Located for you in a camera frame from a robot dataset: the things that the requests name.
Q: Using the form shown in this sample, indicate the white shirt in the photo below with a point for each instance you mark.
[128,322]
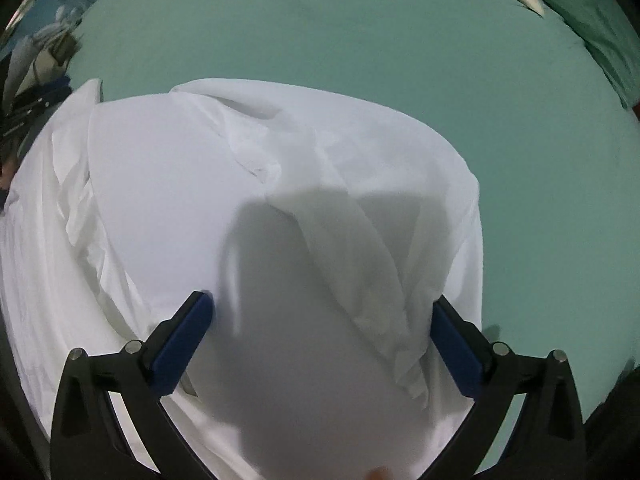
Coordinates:
[175,185]

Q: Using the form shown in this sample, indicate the green bed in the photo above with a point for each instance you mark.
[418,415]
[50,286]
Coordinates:
[400,60]

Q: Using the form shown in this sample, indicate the blue printed blanket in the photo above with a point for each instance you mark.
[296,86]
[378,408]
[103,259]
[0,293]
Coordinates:
[55,5]

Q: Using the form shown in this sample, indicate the green pillow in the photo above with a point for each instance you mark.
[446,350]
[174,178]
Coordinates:
[590,20]

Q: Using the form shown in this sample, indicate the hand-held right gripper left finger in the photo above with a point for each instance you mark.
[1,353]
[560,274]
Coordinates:
[184,342]

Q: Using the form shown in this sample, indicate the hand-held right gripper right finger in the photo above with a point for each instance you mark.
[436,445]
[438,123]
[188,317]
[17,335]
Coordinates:
[456,355]

